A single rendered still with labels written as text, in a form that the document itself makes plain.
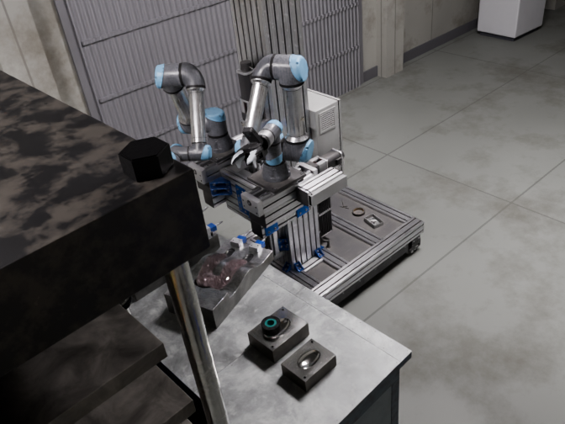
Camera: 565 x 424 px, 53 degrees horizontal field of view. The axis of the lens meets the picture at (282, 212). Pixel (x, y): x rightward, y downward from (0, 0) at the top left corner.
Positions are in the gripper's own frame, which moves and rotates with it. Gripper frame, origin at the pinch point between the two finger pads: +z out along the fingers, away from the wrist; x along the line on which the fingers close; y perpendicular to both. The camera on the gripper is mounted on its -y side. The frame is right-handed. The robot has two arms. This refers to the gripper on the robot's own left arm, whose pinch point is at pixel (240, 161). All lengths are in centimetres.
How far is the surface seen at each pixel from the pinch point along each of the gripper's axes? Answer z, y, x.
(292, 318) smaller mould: 23, 61, -17
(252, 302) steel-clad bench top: 12, 65, 7
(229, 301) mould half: 20, 58, 13
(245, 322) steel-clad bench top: 25, 65, 5
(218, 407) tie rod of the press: 95, 23, -34
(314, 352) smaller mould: 35, 65, -31
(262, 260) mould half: -10, 59, 11
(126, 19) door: -182, -22, 185
